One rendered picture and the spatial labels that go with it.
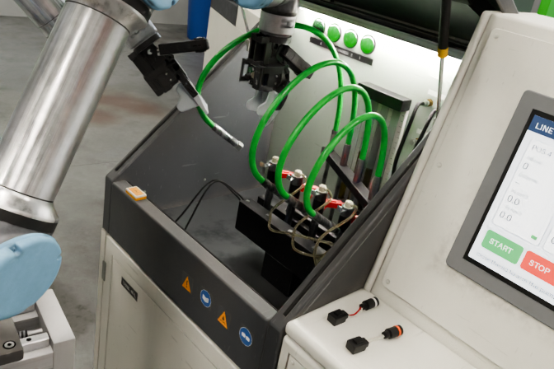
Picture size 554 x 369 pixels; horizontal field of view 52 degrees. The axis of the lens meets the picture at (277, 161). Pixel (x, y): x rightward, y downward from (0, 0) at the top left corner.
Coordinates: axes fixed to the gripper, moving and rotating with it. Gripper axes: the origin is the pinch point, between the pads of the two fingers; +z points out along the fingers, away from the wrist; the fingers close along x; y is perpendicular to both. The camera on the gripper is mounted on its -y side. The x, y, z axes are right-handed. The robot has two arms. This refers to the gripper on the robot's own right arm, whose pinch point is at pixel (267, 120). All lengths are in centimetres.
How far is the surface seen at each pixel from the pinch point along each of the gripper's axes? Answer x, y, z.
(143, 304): -11, 21, 51
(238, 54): -31.0, -14.8, -6.1
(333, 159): 4.3, -21.4, 11.4
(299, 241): 16.5, -0.7, 23.4
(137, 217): -17.3, 21.0, 29.8
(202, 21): -503, -346, 93
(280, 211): 3.8, -6.3, 23.4
